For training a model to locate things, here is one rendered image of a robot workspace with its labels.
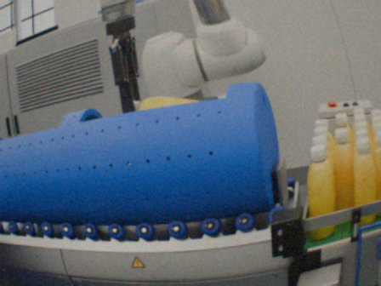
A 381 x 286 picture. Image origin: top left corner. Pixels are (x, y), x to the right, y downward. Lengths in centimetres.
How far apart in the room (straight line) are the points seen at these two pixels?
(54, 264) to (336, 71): 300
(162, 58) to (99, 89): 124
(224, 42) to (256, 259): 84
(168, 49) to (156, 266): 83
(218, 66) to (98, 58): 128
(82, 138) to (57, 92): 198
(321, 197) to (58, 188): 62
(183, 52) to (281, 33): 222
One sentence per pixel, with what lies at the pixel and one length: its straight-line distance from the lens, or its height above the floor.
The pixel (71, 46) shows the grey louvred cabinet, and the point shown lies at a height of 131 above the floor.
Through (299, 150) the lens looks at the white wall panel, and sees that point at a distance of 451.
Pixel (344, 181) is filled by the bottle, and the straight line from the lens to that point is 151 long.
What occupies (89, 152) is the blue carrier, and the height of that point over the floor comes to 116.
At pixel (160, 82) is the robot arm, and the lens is 219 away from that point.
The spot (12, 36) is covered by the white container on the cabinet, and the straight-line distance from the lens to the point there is 398.
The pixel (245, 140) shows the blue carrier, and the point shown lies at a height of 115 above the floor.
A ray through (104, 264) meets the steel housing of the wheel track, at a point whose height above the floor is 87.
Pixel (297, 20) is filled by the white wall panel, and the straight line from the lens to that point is 430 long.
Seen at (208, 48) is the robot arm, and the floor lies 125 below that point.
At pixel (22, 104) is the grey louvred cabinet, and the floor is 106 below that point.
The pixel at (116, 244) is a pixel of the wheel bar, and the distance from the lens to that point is 161.
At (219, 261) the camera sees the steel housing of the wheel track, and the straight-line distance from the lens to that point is 154.
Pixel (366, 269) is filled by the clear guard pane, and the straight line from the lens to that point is 139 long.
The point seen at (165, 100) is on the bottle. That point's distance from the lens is 156.
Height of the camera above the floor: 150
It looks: 14 degrees down
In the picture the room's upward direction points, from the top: 11 degrees counter-clockwise
